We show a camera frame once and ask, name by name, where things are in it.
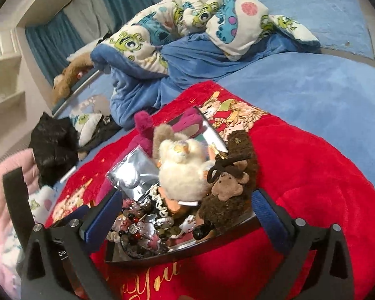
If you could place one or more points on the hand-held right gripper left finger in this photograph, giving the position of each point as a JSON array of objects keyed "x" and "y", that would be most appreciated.
[{"x": 107, "y": 215}]

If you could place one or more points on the silver foil bag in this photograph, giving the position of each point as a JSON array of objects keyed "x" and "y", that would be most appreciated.
[{"x": 131, "y": 172}]

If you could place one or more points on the cream plush toy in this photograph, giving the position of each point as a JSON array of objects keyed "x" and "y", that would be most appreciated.
[{"x": 181, "y": 175}]

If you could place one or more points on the long white printed pillow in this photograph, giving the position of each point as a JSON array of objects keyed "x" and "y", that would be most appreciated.
[{"x": 42, "y": 200}]

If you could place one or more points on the pink quilt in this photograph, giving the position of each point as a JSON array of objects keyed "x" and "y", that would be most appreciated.
[{"x": 0, "y": 225}]

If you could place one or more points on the white sheer curtain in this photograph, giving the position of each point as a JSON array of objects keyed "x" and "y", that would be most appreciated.
[{"x": 87, "y": 12}]

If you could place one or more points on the dark brown plush toy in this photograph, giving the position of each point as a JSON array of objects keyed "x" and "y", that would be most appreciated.
[{"x": 228, "y": 187}]

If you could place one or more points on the black box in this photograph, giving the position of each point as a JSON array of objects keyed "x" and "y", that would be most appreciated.
[{"x": 181, "y": 251}]

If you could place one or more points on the dark garment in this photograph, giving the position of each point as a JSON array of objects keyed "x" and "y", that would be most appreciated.
[{"x": 103, "y": 131}]

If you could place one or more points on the blue monster print blanket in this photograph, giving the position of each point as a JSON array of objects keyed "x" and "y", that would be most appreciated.
[{"x": 190, "y": 56}]

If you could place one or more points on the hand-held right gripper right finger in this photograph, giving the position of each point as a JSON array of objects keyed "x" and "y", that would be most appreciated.
[{"x": 270, "y": 222}]

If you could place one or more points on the brown plush dog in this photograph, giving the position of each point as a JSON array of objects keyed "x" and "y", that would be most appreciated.
[{"x": 68, "y": 78}]

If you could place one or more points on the black puffer jacket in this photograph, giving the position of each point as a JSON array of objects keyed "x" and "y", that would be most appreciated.
[{"x": 53, "y": 147}]

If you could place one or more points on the red teddy bear print blanket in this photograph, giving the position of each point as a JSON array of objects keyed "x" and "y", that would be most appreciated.
[{"x": 300, "y": 162}]

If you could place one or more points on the white stick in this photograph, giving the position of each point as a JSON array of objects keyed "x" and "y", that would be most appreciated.
[{"x": 68, "y": 174}]

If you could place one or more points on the cream scrunchie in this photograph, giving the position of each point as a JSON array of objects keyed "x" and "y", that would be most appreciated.
[{"x": 158, "y": 201}]

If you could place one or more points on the teal curtain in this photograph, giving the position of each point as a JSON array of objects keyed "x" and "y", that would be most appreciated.
[{"x": 50, "y": 43}]

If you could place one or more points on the pink plush toy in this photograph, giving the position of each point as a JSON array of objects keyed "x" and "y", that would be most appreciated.
[{"x": 143, "y": 128}]

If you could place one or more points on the white wall shelf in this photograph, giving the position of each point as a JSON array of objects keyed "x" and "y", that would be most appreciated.
[{"x": 6, "y": 65}]

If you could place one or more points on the small white printed pillow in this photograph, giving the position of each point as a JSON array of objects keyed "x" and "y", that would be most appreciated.
[{"x": 87, "y": 125}]

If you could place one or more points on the blue bed sheet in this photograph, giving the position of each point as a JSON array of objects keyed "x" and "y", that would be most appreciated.
[{"x": 315, "y": 84}]

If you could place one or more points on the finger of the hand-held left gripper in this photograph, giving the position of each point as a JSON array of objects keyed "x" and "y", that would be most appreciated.
[
  {"x": 72, "y": 217},
  {"x": 15, "y": 193}
]

